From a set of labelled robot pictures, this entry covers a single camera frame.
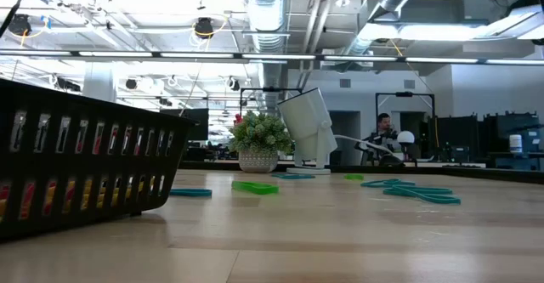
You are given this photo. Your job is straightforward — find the long blue rubber band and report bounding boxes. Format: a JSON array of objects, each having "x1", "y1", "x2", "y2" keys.
[{"x1": 168, "y1": 188, "x2": 213, "y2": 198}]

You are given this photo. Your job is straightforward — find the teal rubber band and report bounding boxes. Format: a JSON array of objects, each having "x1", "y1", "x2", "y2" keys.
[
  {"x1": 382, "y1": 184, "x2": 462, "y2": 206},
  {"x1": 360, "y1": 178, "x2": 417, "y2": 190}
]

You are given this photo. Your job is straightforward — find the black slotted plastic bin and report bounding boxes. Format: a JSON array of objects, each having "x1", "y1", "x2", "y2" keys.
[{"x1": 0, "y1": 77, "x2": 200, "y2": 242}]

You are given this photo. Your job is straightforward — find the green potted plant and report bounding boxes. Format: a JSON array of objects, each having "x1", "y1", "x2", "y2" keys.
[{"x1": 228, "y1": 110, "x2": 294, "y2": 174}]

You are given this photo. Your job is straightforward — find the white desk lamp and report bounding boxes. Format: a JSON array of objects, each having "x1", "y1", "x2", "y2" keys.
[{"x1": 276, "y1": 87, "x2": 339, "y2": 176}]

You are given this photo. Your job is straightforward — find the green rubber band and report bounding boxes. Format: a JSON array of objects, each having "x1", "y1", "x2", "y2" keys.
[{"x1": 231, "y1": 180, "x2": 281, "y2": 196}]

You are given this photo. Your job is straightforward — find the long ceiling light strip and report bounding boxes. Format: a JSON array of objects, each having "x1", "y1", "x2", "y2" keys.
[{"x1": 0, "y1": 48, "x2": 544, "y2": 66}]

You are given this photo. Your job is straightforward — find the person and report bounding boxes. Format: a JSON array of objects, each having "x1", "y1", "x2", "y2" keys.
[{"x1": 355, "y1": 112, "x2": 405, "y2": 167}]

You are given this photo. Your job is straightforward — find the white globe lamp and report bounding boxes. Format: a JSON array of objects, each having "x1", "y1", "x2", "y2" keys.
[{"x1": 396, "y1": 130, "x2": 417, "y2": 167}]

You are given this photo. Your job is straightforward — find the dark office partitions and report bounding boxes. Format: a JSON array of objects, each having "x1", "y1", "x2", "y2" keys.
[{"x1": 428, "y1": 111, "x2": 544, "y2": 169}]

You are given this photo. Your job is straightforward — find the white container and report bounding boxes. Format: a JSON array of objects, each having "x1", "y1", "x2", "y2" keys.
[{"x1": 508, "y1": 133, "x2": 524, "y2": 154}]

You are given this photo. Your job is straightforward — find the black robot rig frame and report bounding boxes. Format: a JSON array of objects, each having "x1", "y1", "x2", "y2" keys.
[
  {"x1": 374, "y1": 91, "x2": 436, "y2": 156},
  {"x1": 239, "y1": 86, "x2": 303, "y2": 116}
]

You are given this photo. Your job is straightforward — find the white lamp cable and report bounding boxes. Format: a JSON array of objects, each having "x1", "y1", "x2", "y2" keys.
[{"x1": 332, "y1": 133, "x2": 403, "y2": 159}]

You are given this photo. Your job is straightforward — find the black ceiling cable reel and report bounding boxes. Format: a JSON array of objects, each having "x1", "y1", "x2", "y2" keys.
[
  {"x1": 7, "y1": 13, "x2": 33, "y2": 37},
  {"x1": 194, "y1": 17, "x2": 215, "y2": 40}
]

